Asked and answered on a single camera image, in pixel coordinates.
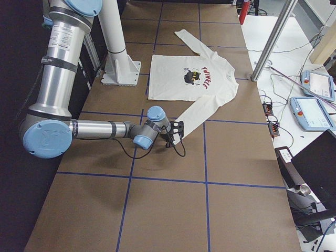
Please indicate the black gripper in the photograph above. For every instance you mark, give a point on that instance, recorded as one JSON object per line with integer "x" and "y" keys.
{"x": 166, "y": 137}

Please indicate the cream long-sleeve cat shirt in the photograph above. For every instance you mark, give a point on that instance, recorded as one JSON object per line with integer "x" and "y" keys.
{"x": 207, "y": 80}

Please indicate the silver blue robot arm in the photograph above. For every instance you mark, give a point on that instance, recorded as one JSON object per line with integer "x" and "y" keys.
{"x": 48, "y": 128}

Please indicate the far orange black power strip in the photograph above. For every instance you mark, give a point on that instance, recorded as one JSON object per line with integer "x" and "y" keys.
{"x": 267, "y": 107}

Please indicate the orange black power strip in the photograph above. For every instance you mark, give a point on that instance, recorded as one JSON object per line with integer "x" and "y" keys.
{"x": 274, "y": 128}
{"x": 267, "y": 107}

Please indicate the near orange black power strip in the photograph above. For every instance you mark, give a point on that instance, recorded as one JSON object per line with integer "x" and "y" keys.
{"x": 274, "y": 128}

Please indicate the dark box with label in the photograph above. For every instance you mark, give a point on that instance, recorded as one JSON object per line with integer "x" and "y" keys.
{"x": 287, "y": 169}

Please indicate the near blue teach pendant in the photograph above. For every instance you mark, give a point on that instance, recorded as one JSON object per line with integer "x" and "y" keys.
{"x": 311, "y": 114}

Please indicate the blue teach pendant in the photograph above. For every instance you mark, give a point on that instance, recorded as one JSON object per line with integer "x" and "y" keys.
{"x": 318, "y": 83}
{"x": 311, "y": 114}

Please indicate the red cylinder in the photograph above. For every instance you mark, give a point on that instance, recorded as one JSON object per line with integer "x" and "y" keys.
{"x": 244, "y": 10}

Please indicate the metal cup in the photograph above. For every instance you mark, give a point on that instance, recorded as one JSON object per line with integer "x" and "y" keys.
{"x": 304, "y": 190}

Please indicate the black monitor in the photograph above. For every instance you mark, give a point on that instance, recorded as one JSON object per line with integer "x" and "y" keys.
{"x": 316, "y": 165}

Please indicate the far blue teach pendant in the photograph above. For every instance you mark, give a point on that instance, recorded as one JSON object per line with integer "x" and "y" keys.
{"x": 318, "y": 83}

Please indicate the reacher grabber tool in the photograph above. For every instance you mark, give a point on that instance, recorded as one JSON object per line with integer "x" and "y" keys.
{"x": 304, "y": 88}

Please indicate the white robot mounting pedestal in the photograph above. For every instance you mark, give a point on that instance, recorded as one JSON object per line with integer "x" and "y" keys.
{"x": 120, "y": 69}

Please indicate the aluminium frame post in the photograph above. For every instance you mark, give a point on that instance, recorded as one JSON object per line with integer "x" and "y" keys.
{"x": 275, "y": 34}

